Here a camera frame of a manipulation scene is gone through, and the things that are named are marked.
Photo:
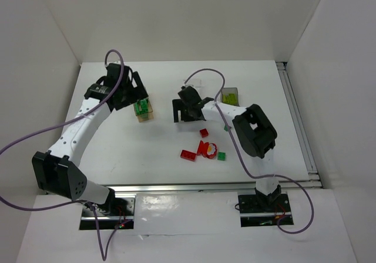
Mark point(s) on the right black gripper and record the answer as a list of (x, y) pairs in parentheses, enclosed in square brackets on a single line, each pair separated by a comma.
[(182, 108)]

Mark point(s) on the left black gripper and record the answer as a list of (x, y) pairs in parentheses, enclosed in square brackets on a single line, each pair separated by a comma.
[(136, 90)]

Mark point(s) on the lime stepped lego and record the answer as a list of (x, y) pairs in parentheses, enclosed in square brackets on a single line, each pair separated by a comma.
[(230, 100)]

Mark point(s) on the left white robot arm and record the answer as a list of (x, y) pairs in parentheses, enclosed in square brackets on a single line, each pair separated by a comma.
[(57, 170)]

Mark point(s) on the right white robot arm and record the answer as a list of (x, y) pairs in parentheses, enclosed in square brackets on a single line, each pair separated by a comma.
[(250, 130)]

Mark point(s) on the green lego under plate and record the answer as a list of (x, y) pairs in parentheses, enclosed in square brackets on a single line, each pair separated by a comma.
[(141, 107)]

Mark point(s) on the clear plastic container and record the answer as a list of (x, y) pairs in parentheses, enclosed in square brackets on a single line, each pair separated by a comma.
[(195, 83)]

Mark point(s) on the small red square lego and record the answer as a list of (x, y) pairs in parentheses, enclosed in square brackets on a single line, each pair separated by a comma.
[(204, 133)]

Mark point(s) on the grey translucent container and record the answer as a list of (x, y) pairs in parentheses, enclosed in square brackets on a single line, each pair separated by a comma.
[(230, 90)]

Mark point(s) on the red rectangular lego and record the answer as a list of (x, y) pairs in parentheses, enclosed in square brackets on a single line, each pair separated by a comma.
[(188, 155)]

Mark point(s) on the red flower lego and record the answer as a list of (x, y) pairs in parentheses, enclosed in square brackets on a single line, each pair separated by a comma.
[(207, 150)]

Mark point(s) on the green lego near flower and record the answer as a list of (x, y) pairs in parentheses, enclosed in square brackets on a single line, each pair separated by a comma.
[(221, 156)]

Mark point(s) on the aluminium rail front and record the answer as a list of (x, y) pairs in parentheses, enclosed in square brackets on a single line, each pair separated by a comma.
[(313, 183)]

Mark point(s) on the aluminium rail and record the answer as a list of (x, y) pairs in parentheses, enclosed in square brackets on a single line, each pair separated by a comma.
[(297, 120), (313, 183)]

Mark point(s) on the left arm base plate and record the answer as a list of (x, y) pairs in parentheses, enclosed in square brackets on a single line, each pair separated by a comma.
[(122, 216)]

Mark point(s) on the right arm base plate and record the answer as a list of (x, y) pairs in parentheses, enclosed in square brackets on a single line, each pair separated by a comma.
[(253, 214)]

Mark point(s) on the aluminium rail right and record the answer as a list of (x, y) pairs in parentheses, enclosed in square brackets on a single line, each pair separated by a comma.
[(297, 120)]

